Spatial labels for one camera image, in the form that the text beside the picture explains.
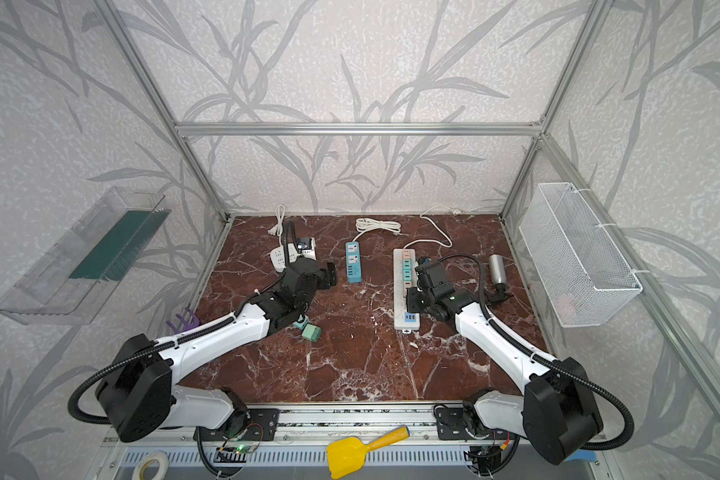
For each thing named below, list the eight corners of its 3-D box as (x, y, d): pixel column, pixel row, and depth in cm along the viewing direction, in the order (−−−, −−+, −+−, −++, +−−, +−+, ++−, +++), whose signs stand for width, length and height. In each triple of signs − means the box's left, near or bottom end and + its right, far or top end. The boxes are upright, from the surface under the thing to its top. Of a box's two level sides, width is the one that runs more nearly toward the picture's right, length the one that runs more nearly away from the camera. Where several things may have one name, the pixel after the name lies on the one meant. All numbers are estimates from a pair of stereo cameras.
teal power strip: (347, 283, 103) (346, 278, 100) (347, 247, 113) (346, 241, 110) (361, 283, 103) (361, 278, 100) (360, 246, 113) (360, 241, 111)
